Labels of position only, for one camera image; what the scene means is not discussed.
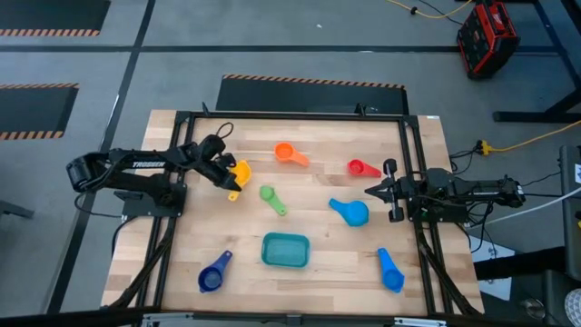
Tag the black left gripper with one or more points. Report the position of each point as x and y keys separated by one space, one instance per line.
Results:
x=209 y=156

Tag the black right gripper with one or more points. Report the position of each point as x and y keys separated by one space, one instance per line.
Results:
x=410 y=193

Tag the yellow measuring cup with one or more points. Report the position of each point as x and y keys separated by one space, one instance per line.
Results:
x=243 y=175

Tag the large cyan measuring cup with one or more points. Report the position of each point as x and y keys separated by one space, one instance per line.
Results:
x=355 y=213

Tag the red measuring cup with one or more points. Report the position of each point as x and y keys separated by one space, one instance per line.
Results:
x=356 y=167

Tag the green measuring cup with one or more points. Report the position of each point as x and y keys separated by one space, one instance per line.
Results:
x=267 y=193

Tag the orange measuring cup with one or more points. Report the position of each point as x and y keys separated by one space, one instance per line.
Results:
x=283 y=152

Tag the bright blue measuring cup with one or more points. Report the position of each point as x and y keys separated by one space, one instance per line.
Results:
x=392 y=278

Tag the teal plastic basket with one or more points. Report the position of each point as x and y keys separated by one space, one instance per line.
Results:
x=285 y=250

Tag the navy blue measuring cup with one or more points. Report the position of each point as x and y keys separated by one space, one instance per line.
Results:
x=210 y=279

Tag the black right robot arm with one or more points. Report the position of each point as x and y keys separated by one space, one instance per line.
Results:
x=481 y=188

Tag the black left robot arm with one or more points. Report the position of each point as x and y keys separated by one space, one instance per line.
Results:
x=136 y=164

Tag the black striped floor mat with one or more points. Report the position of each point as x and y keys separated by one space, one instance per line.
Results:
x=34 y=111
x=50 y=16
x=308 y=97

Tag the white floor plate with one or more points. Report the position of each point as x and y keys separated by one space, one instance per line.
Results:
x=494 y=274

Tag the black crossbar with silver brackets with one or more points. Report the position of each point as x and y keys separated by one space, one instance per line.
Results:
x=272 y=320

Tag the red and black tool box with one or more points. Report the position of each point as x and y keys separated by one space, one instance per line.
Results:
x=488 y=38

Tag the black equipment rack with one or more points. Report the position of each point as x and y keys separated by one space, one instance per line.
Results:
x=570 y=218

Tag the black floor box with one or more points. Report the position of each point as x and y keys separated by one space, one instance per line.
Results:
x=544 y=295

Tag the grey floor bar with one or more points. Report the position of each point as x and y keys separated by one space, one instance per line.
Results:
x=16 y=210

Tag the white patterned ball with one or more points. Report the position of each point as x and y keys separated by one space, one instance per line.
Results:
x=574 y=311

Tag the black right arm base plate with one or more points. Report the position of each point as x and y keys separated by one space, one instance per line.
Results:
x=415 y=214

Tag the black metal rig frame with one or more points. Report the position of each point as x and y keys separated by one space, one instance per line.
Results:
x=295 y=116

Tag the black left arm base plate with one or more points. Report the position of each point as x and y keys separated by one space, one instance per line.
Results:
x=136 y=207

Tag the black desk leg frame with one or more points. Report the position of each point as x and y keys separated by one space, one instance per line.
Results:
x=558 y=109

